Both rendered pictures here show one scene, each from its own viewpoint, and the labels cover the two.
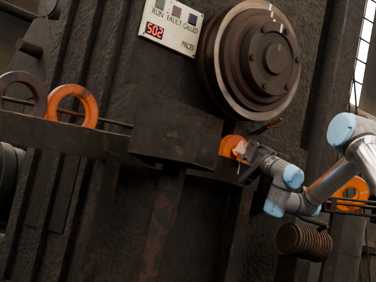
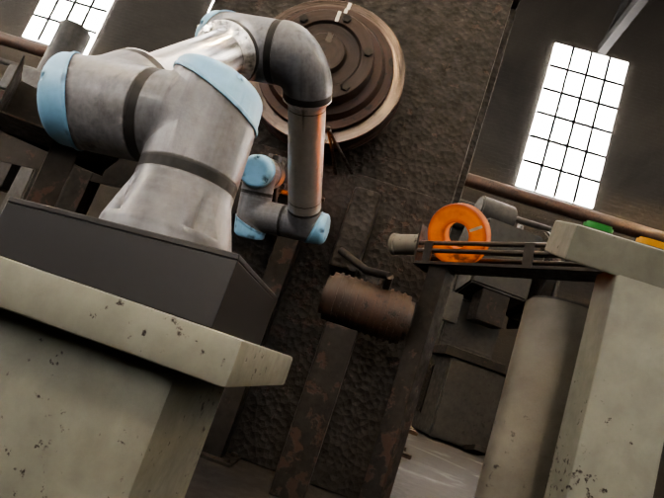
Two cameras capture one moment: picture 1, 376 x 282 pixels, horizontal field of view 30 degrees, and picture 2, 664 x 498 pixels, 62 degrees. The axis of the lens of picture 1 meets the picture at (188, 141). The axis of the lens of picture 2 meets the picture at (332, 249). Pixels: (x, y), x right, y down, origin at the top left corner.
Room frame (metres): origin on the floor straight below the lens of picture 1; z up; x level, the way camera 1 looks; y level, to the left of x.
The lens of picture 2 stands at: (1.69, -1.37, 0.30)
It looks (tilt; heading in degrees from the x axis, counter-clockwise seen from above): 12 degrees up; 44
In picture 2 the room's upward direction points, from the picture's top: 19 degrees clockwise
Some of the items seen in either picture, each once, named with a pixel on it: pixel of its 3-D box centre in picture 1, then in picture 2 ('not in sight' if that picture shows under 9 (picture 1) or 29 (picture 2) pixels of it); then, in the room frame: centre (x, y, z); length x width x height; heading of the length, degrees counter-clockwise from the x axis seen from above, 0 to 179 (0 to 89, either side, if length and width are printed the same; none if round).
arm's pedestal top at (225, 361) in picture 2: not in sight; (133, 321); (2.01, -0.81, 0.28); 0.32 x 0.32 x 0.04; 36
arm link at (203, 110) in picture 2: not in sight; (202, 123); (2.01, -0.79, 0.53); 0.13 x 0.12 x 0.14; 122
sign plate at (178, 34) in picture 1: (172, 24); not in sight; (2.53, 0.15, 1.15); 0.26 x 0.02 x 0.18; 128
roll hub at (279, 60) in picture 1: (271, 59); (324, 56); (2.58, -0.25, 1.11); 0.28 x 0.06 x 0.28; 128
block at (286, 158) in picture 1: (271, 182); (355, 232); (2.81, -0.36, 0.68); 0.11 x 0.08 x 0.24; 38
